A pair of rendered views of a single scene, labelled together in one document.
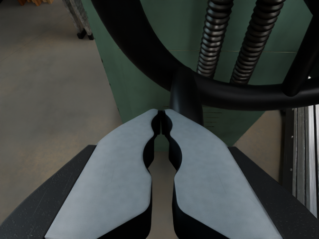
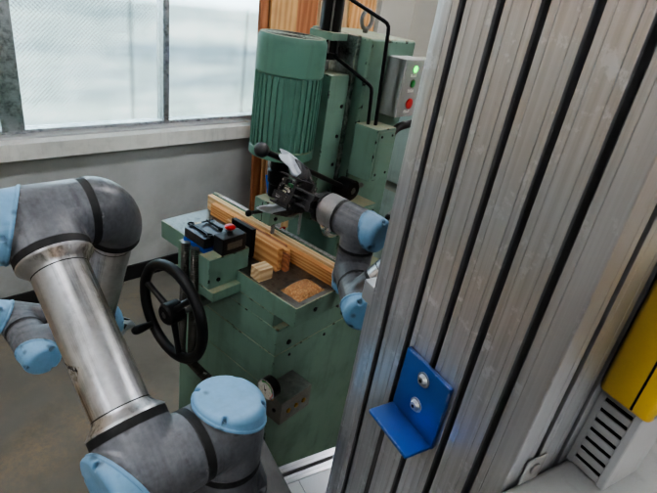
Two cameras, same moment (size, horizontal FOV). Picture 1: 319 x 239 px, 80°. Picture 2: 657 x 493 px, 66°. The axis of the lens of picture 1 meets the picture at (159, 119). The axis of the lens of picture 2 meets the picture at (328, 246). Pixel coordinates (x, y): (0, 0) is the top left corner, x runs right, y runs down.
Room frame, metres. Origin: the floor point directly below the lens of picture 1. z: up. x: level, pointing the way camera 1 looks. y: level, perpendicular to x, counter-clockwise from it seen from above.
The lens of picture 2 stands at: (-0.49, -1.06, 1.62)
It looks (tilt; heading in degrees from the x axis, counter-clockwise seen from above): 27 degrees down; 38
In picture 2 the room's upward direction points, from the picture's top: 10 degrees clockwise
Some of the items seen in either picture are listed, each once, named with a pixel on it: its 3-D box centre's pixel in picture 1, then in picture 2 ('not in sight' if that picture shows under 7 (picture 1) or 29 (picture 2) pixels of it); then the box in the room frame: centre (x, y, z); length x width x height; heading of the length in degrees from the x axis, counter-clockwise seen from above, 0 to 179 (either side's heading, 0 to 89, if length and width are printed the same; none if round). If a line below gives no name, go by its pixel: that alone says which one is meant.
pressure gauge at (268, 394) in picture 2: not in sight; (269, 389); (0.26, -0.36, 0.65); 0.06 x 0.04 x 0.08; 91
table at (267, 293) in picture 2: not in sight; (236, 262); (0.35, -0.07, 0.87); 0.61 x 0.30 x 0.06; 91
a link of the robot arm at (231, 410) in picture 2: not in sight; (224, 425); (-0.11, -0.61, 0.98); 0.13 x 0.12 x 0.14; 178
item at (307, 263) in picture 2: not in sight; (278, 246); (0.46, -0.12, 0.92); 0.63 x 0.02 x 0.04; 91
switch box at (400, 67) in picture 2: not in sight; (402, 86); (0.79, -0.23, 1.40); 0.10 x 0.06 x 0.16; 1
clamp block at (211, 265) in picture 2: not in sight; (213, 257); (0.27, -0.07, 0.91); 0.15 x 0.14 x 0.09; 91
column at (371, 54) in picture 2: not in sight; (344, 153); (0.75, -0.08, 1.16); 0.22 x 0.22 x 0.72; 1
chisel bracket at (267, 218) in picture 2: not in sight; (280, 208); (0.48, -0.09, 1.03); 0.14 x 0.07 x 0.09; 1
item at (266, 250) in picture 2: not in sight; (252, 244); (0.39, -0.09, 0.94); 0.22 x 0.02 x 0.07; 91
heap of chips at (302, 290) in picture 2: not in sight; (303, 287); (0.38, -0.32, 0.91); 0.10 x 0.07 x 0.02; 1
